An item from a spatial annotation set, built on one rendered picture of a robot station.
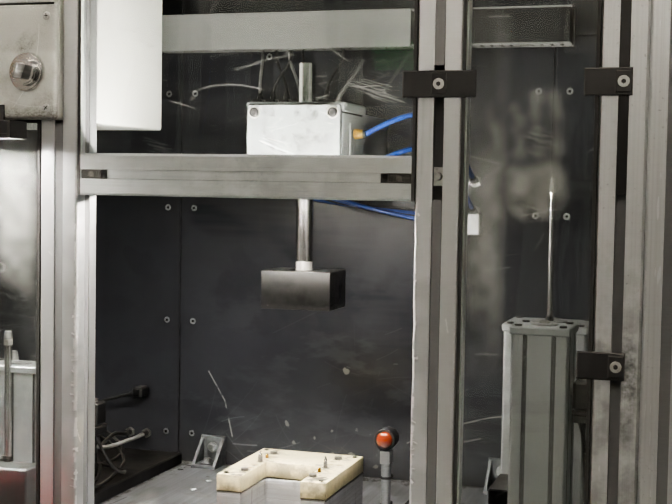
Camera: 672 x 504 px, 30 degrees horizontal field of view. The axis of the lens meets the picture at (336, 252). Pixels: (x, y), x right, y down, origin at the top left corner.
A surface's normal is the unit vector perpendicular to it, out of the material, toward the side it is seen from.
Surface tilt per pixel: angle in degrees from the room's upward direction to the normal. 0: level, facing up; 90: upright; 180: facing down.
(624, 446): 90
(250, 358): 90
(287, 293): 90
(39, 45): 90
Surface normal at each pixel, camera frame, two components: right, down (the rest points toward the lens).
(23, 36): -0.30, 0.04
